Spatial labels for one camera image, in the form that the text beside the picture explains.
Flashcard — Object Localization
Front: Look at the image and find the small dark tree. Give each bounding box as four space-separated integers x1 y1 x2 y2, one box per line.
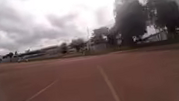
68 36 87 54

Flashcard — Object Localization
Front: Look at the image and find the long low building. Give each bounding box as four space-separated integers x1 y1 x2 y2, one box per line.
12 44 63 63

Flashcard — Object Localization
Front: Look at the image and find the red running track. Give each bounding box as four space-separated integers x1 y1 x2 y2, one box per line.
0 37 179 101

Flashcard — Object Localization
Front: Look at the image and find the group of dark trees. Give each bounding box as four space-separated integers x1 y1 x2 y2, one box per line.
83 0 179 52

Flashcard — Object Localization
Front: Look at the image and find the white building with sloped roof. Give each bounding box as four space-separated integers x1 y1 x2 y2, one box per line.
134 20 171 45

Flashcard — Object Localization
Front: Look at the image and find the grass strip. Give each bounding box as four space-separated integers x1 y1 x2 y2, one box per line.
27 37 179 71

